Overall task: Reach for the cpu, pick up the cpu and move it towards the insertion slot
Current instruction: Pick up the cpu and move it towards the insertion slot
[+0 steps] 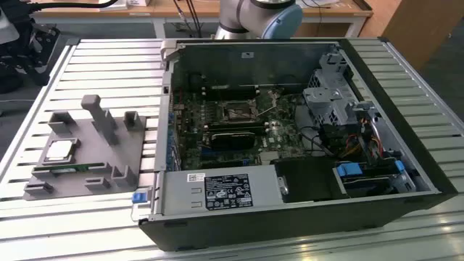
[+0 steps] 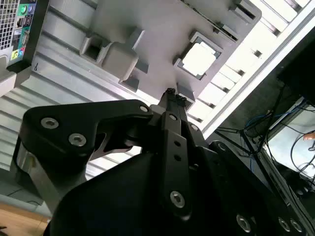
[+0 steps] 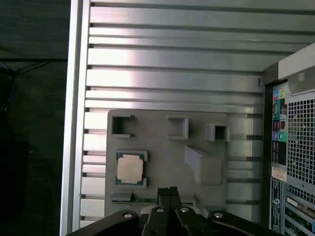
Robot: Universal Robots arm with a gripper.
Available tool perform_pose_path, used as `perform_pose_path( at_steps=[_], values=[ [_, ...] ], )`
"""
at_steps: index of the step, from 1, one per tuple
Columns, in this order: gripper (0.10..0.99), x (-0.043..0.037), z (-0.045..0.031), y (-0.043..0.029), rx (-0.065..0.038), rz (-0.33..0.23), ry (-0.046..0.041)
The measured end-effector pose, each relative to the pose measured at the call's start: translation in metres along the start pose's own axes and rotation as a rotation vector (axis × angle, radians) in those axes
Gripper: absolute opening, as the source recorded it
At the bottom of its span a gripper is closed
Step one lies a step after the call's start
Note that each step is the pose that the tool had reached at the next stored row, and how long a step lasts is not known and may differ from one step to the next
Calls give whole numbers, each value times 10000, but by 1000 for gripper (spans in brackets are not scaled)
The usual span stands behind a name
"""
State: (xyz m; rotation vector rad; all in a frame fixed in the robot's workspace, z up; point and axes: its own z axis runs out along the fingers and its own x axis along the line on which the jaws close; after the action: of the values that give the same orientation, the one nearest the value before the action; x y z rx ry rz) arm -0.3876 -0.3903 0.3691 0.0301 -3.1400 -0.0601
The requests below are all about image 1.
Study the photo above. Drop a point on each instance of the wooden desk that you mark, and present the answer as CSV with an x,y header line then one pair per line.
x,y
202,13

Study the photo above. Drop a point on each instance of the blue plastic clip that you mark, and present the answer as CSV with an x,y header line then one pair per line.
x,y
398,166

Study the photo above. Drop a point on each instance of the grey parts rack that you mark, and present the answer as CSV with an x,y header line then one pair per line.
x,y
93,152

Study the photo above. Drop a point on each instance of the green RAM stick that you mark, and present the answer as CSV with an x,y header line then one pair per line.
x,y
86,166

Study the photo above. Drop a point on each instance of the black open PC case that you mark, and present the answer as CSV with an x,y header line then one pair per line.
x,y
253,231

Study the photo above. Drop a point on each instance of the black drive cover plate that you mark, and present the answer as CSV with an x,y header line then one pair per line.
x,y
308,179

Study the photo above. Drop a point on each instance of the CPU socket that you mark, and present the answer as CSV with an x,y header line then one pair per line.
x,y
237,112

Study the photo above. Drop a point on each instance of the metal locking lever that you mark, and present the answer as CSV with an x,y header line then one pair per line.
x,y
265,110

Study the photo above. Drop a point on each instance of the blue case latch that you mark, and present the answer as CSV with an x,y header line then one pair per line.
x,y
140,197

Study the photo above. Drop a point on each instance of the green motherboard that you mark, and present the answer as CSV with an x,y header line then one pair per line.
x,y
282,130

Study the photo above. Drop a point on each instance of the black RAM slot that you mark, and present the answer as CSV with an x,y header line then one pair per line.
x,y
234,125
234,130

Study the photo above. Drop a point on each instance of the grey metal disk bay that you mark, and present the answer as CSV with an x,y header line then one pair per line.
x,y
322,106

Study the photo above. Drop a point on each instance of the silver power supply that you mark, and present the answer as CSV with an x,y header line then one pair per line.
x,y
181,190

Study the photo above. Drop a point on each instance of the black machine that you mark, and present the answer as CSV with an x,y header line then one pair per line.
x,y
25,54

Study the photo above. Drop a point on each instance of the silver CPU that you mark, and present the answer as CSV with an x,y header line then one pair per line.
x,y
58,150

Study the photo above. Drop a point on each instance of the brown wooden cabinet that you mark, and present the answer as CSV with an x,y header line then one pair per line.
x,y
424,24

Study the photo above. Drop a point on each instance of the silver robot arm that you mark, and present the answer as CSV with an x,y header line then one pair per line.
x,y
234,16

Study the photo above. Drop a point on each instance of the white box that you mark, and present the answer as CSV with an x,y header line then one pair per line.
x,y
124,5

